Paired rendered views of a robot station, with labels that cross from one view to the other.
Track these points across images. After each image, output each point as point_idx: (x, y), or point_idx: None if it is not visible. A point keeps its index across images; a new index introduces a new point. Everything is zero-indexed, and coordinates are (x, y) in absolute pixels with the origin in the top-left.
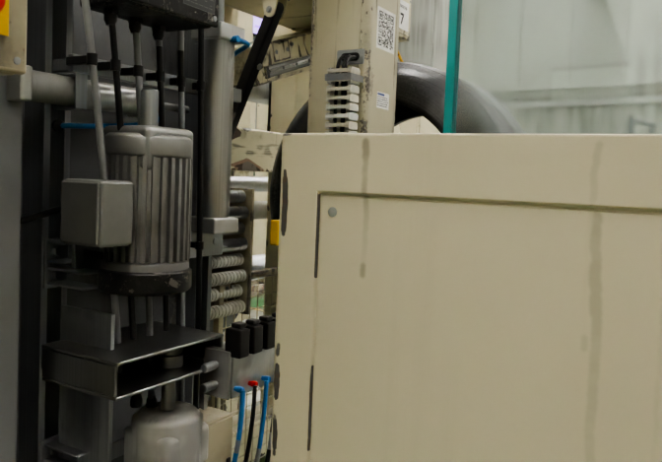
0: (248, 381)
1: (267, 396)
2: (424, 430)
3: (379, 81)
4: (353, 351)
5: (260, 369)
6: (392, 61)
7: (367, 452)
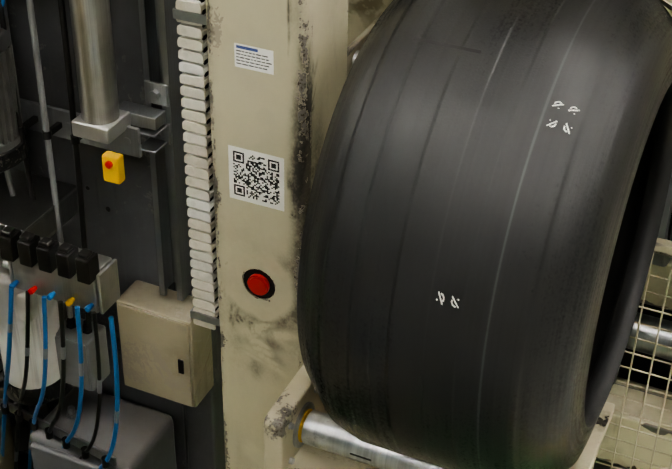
0: (33, 285)
1: (43, 310)
2: None
3: (241, 28)
4: None
5: (50, 284)
6: None
7: None
